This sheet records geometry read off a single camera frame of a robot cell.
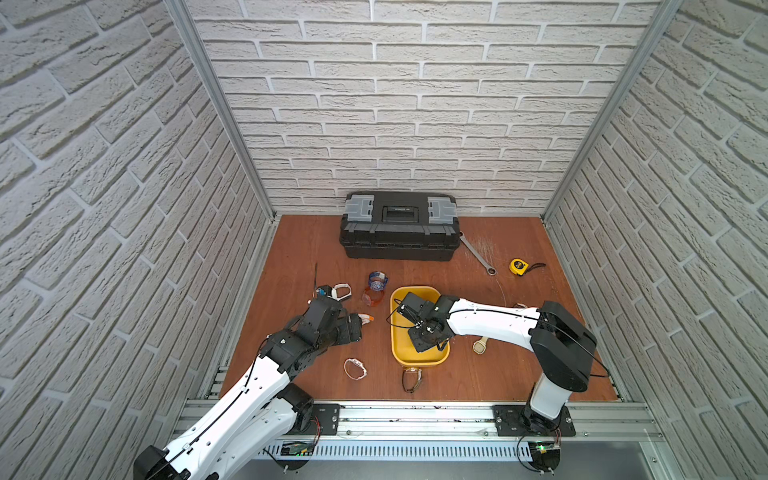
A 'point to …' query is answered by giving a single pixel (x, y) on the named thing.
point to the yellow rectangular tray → (403, 349)
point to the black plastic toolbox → (400, 226)
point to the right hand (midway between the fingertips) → (424, 340)
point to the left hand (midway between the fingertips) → (352, 319)
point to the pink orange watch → (365, 318)
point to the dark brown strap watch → (411, 378)
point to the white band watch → (341, 291)
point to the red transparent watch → (371, 297)
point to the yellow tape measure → (518, 266)
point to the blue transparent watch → (377, 281)
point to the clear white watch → (357, 363)
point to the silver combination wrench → (491, 270)
